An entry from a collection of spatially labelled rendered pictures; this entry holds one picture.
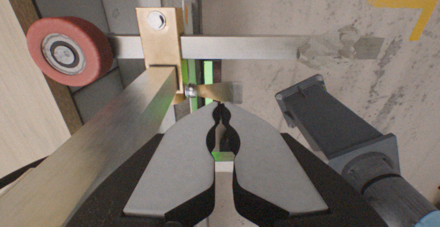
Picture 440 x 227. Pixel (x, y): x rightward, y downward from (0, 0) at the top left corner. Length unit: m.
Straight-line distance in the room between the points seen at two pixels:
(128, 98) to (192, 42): 0.13
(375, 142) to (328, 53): 0.65
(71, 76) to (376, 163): 0.91
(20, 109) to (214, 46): 0.28
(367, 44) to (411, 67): 1.38
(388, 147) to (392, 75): 0.79
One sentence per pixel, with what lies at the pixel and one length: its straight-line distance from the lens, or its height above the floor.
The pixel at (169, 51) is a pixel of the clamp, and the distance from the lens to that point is 0.26.
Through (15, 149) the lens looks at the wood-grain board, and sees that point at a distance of 0.43.
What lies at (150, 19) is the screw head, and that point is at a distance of 0.25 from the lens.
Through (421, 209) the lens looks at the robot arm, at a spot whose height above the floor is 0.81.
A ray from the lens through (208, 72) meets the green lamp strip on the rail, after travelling 0.44.
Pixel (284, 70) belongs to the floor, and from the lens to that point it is 1.25.
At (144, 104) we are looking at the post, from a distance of 0.17.
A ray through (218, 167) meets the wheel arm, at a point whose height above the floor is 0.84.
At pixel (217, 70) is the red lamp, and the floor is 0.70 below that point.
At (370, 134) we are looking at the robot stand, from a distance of 0.95.
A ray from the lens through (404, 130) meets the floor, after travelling 2.01.
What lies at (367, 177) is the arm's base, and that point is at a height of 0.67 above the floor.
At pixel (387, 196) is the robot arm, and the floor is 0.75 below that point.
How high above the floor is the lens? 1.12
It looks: 62 degrees down
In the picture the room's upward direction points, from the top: 178 degrees clockwise
